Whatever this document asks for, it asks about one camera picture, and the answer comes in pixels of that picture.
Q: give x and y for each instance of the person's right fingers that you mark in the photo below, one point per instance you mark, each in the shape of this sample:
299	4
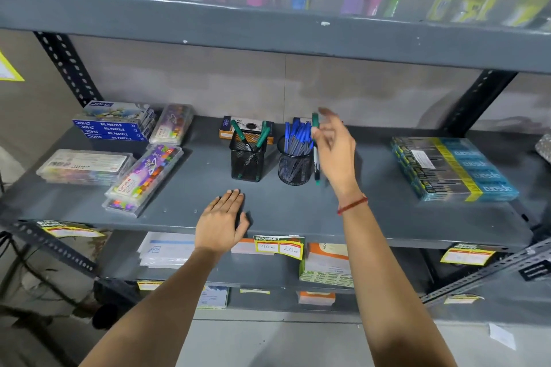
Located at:
329	130

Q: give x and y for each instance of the white paper scrap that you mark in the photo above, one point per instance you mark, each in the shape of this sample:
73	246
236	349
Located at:
502	336

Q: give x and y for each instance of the yellow wall sign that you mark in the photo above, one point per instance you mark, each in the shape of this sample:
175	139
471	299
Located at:
7	70

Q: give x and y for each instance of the round black mesh pen holder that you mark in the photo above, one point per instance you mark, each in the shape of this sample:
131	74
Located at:
295	166

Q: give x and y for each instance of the yellow green price label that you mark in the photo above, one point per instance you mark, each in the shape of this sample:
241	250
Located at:
467	255
280	246
148	285
71	230
462	299

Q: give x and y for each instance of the orange white paper pad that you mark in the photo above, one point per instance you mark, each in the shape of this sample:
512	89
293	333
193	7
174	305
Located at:
316	298

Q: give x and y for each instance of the silvery packet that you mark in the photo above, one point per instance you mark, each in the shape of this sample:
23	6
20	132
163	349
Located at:
544	147

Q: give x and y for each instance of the green capped white pen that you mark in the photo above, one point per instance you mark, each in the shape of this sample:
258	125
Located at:
316	164

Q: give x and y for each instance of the stack of teal pen packs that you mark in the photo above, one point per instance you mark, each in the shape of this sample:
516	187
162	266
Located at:
456	169

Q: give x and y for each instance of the stack of white notebooks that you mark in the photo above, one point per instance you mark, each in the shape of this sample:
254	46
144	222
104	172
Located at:
165	250

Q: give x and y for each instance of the person's left thumb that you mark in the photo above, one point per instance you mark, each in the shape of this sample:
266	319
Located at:
243	224

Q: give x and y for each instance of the person's left hand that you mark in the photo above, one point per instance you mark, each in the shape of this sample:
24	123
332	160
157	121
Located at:
217	227

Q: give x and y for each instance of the square black mesh pen holder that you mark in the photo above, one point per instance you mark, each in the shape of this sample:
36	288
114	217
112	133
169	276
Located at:
247	162

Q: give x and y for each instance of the black label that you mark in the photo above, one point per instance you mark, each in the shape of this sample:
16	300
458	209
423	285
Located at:
536	270

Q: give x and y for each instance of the person's left forearm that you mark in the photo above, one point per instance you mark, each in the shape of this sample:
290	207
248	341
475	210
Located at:
159	311

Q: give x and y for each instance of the person's right hand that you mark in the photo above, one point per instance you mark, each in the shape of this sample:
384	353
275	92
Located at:
340	156

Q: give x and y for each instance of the clear case of colour pens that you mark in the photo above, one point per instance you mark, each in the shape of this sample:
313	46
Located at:
122	206
146	173
84	164
172	123

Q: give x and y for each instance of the person's right forearm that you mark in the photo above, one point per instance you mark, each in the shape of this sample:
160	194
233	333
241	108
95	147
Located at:
387	285

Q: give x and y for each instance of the bunch of blue pens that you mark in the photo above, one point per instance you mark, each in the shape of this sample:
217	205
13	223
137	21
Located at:
297	138

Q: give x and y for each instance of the grey metal shelf rack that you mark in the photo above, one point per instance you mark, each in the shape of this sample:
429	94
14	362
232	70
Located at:
275	37

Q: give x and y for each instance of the orange and black box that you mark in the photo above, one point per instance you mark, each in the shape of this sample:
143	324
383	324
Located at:
252	125

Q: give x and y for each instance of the blue crayon box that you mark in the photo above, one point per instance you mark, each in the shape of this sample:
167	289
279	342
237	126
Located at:
114	137
118	108
114	130
109	123

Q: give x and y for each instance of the orange white booklet stack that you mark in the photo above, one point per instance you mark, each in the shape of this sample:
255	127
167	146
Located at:
327	265

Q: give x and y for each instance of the blue white paper pad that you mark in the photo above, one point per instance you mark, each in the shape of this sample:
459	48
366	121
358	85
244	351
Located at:
214	297

